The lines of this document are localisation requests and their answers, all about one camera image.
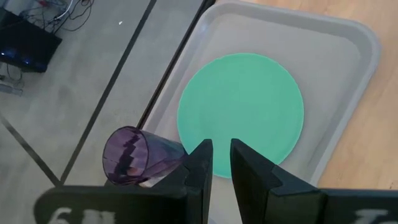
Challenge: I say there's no black computer box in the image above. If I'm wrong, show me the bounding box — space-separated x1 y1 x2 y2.
0 7 63 74

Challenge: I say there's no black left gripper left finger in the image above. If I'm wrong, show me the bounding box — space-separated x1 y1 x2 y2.
34 139 213 224

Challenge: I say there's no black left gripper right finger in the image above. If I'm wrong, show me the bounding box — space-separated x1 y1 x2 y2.
230 138 398 224

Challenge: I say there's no purple faceted plastic cup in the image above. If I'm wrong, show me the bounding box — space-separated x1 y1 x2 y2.
102 126 189 187

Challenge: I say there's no white cable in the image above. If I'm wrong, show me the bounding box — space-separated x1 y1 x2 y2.
52 0 75 21

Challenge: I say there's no grey plastic tray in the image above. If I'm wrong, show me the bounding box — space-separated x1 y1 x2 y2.
141 0 382 224

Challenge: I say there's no grey power strip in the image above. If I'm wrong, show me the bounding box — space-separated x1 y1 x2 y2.
0 83 24 96

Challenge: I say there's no black cable bundle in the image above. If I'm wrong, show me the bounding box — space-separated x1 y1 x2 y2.
18 0 96 34

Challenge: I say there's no green plate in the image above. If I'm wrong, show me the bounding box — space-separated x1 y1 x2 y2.
176 52 305 180

